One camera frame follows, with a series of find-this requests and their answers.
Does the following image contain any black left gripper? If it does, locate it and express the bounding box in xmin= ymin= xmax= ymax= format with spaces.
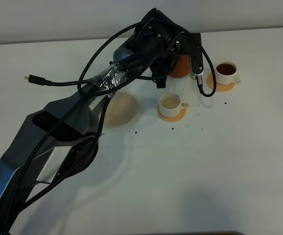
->
xmin=150 ymin=52 xmax=178 ymax=89

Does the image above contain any brown clay teapot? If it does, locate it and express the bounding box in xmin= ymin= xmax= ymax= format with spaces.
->
xmin=169 ymin=41 xmax=190 ymax=78

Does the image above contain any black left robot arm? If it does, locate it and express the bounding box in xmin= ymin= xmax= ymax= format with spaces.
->
xmin=0 ymin=9 xmax=182 ymax=235

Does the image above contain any beige round teapot coaster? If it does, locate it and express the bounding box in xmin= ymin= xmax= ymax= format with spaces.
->
xmin=104 ymin=92 xmax=140 ymax=128

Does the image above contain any near white teacup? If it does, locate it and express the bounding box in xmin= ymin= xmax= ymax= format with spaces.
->
xmin=159 ymin=92 xmax=189 ymax=118

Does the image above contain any white teacup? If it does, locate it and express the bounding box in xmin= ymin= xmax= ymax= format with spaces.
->
xmin=159 ymin=92 xmax=189 ymax=118
xmin=215 ymin=62 xmax=241 ymax=85

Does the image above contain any near orange cup coaster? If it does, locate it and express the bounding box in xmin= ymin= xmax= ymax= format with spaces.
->
xmin=157 ymin=107 xmax=187 ymax=122

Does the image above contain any orange cup coaster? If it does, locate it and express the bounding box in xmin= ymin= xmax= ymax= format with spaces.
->
xmin=157 ymin=107 xmax=187 ymax=122
xmin=207 ymin=73 xmax=235 ymax=92

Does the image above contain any far orange cup coaster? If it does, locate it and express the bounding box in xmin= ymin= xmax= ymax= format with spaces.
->
xmin=207 ymin=73 xmax=235 ymax=92

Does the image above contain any far white teacup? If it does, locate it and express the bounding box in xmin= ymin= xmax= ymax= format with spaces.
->
xmin=215 ymin=62 xmax=241 ymax=85

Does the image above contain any black braided camera cable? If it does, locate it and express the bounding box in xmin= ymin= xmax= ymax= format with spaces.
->
xmin=0 ymin=8 xmax=218 ymax=235

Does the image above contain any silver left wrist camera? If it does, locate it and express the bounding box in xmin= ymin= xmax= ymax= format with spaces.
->
xmin=178 ymin=33 xmax=204 ymax=77

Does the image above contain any loose black usb cable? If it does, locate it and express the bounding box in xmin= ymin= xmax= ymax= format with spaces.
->
xmin=24 ymin=52 xmax=179 ymax=89

